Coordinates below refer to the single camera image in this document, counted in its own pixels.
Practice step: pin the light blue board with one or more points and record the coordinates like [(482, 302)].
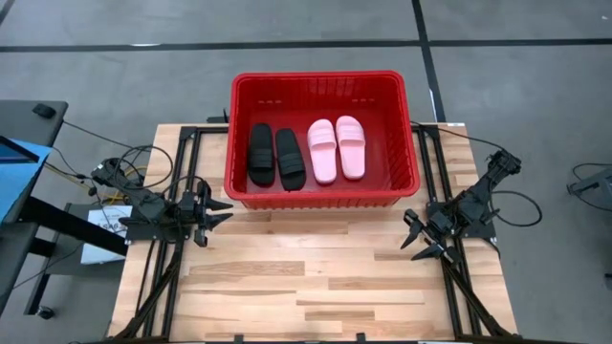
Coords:
[(19, 181)]

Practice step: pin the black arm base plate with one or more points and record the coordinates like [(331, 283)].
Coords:
[(485, 231), (143, 231)]

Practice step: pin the small black bracket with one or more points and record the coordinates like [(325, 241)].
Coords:
[(220, 119)]

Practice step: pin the red plastic bin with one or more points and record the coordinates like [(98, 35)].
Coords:
[(382, 143)]

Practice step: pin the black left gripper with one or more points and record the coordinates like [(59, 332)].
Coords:
[(196, 210)]

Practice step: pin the black aluminium frame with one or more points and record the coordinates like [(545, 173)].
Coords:
[(422, 162), (210, 129)]

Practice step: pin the black framed screen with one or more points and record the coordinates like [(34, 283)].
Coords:
[(9, 152)]

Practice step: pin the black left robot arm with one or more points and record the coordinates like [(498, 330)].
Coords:
[(148, 205)]

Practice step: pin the small black table clamp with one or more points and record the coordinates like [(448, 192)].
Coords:
[(238, 338), (361, 337)]

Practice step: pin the black computer mouse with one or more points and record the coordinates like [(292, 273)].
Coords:
[(44, 111)]

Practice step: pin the black caster wheel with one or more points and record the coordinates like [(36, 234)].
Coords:
[(45, 313)]

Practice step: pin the white table label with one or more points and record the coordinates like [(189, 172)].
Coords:
[(456, 124)]

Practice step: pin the pink rubber slide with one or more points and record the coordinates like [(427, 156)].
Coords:
[(350, 153), (321, 157)]

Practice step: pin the black rubber slide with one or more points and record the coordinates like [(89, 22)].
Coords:
[(290, 162), (261, 157)]

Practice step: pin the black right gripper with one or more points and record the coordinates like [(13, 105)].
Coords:
[(442, 227)]

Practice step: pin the white paper sheet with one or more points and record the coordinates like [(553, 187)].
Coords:
[(98, 248)]

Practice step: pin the dark grey desk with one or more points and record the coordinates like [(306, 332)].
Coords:
[(24, 122)]

